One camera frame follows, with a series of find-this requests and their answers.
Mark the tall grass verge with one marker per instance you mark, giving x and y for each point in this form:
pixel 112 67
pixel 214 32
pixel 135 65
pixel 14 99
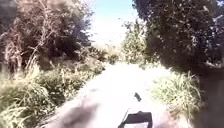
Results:
pixel 40 91

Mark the group of trees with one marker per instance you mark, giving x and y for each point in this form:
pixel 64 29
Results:
pixel 46 30

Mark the clump of tall grass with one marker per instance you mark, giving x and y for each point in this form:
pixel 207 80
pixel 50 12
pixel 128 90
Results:
pixel 176 91

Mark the grey paved path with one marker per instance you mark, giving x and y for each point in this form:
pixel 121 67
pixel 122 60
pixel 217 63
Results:
pixel 110 83

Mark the large dark tree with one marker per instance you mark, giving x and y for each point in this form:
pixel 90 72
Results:
pixel 180 33

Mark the green bush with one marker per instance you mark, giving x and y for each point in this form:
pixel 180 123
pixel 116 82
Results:
pixel 133 46

